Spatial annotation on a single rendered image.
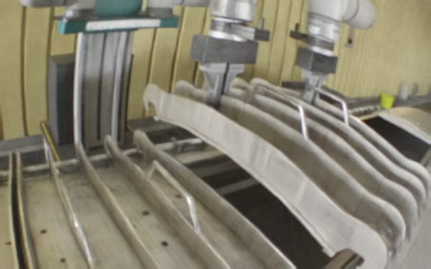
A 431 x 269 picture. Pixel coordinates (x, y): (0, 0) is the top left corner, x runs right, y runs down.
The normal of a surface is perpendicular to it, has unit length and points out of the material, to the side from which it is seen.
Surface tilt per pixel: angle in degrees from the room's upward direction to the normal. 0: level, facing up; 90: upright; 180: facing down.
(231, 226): 90
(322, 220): 90
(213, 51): 90
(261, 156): 90
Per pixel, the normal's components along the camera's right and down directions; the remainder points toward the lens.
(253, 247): -0.79, 0.14
